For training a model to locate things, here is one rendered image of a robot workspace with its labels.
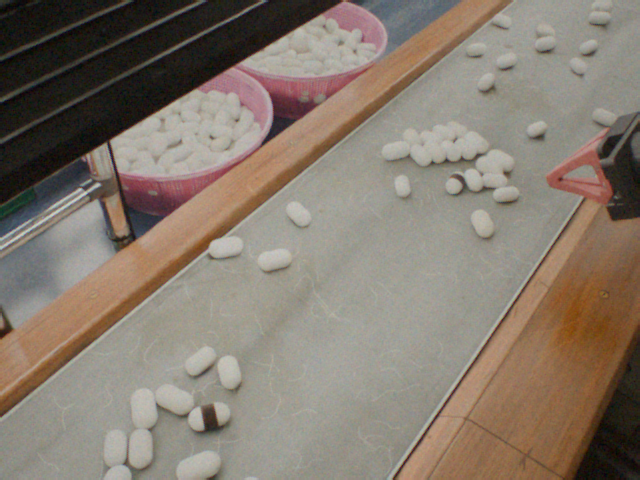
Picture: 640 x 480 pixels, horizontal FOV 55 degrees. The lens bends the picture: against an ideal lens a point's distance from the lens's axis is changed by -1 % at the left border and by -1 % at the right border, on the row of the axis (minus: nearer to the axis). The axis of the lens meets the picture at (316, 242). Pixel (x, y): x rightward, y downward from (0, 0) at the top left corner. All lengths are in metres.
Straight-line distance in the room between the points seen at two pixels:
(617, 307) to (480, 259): 0.15
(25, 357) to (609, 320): 0.55
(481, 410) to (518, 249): 0.23
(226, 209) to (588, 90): 0.60
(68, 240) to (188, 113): 0.24
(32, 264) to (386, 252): 0.43
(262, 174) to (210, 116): 0.19
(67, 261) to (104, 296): 0.18
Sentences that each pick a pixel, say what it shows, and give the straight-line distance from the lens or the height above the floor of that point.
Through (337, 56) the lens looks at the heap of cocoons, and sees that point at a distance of 1.02.
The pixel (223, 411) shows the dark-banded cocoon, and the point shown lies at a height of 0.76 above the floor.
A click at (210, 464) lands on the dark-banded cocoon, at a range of 0.53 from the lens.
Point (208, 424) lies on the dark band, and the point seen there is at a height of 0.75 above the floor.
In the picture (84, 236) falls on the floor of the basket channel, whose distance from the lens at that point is 0.84.
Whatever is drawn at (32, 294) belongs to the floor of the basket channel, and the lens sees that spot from 0.79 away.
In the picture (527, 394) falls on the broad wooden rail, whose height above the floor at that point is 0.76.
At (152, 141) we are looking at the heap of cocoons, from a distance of 0.85.
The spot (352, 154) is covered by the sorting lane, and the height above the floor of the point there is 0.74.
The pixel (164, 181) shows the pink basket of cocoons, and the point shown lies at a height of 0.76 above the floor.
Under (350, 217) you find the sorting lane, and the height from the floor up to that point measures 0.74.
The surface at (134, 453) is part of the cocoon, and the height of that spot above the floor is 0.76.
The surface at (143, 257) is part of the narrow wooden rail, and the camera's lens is 0.66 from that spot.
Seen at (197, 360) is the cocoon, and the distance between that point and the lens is 0.58.
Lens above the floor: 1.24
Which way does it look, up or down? 46 degrees down
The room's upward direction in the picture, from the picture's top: 2 degrees clockwise
